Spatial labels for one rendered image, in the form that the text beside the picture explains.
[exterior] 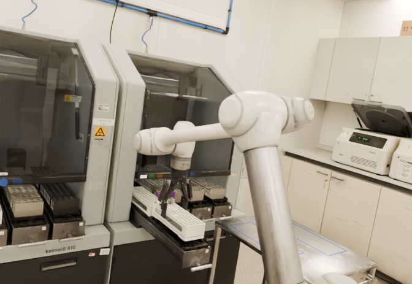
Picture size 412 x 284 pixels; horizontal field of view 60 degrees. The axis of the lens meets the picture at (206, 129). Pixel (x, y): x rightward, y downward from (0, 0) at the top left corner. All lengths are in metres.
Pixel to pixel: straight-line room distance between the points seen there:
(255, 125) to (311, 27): 3.38
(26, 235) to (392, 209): 2.86
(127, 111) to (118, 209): 0.49
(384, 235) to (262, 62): 1.97
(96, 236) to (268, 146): 1.02
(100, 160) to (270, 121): 0.96
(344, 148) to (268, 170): 2.76
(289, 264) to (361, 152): 2.71
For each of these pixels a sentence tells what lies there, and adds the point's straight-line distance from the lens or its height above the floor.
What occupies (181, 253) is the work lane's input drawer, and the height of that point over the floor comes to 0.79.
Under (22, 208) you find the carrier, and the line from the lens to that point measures 1.70.
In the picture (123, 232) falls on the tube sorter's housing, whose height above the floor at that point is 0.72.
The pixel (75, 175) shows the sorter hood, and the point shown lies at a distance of 1.69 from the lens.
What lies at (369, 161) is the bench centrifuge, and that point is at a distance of 3.59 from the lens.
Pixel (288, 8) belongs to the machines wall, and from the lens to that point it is 4.02.
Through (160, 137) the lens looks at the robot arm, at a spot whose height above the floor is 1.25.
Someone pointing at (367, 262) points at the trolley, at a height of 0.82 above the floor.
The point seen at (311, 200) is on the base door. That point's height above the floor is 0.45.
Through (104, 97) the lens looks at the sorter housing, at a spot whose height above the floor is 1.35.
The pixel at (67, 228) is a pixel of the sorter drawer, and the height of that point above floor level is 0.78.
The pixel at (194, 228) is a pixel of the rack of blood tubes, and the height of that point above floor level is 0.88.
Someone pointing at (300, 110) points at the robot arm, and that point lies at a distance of 1.11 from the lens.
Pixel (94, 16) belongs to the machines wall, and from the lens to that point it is 2.84.
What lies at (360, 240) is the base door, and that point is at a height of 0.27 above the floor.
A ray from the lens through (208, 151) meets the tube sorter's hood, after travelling 2.01.
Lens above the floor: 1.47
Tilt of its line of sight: 7 degrees down
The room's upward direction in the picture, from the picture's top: 8 degrees clockwise
